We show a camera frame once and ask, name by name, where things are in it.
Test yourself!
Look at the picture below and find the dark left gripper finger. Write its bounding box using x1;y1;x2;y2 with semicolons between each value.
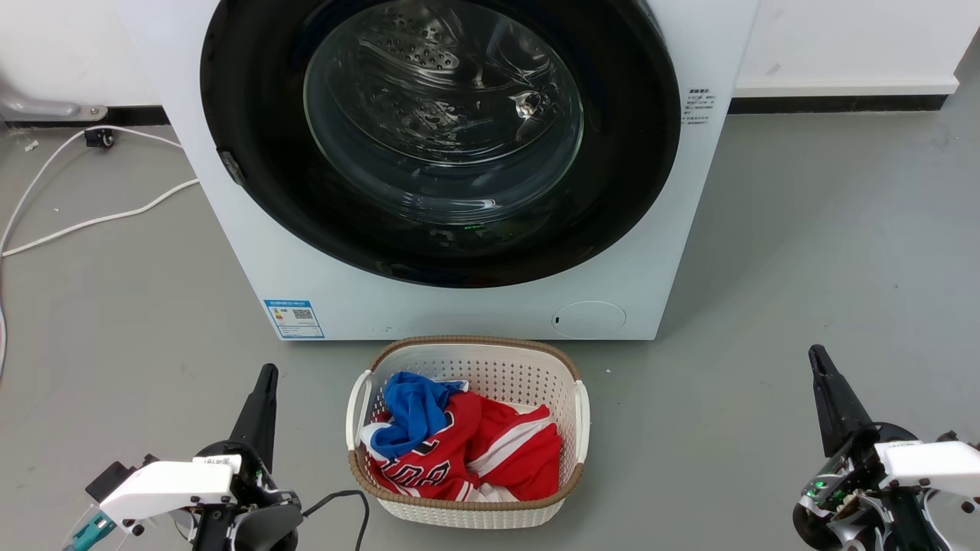
252;364;279;470
229;364;271;458

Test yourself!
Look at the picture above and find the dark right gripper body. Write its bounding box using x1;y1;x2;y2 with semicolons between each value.
792;423;929;551

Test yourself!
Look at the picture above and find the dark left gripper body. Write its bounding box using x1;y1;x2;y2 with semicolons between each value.
194;440;304;515

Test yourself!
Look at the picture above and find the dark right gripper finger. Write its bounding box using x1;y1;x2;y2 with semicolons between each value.
816;344;878;444
808;344;851;458

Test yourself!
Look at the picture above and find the black round glass washer door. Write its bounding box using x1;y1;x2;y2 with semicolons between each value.
200;0;682;289

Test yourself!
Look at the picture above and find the white front-load washing machine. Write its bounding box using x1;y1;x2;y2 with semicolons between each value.
115;0;760;341

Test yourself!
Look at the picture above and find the metal washer door hinge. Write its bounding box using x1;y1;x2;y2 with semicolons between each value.
218;149;247;187

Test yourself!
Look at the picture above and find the blue energy label sticker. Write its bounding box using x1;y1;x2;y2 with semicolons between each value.
263;298;325;340

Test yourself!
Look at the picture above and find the blue garment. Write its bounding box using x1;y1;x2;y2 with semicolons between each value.
370;372;469;460

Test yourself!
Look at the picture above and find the white plastic laundry basket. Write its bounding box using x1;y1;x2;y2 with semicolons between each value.
345;335;591;530

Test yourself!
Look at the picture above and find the red basketball jersey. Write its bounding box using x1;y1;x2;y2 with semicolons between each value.
360;390;563;503

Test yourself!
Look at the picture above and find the round white filter cover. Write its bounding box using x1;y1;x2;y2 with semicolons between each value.
552;300;627;339

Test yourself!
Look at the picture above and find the small black text label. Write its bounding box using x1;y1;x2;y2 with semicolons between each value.
684;86;719;126

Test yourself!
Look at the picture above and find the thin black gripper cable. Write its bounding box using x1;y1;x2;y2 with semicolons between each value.
301;490;371;551

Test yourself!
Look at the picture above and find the white floor cable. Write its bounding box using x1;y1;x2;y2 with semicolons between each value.
0;125;183;249
0;178;200;259

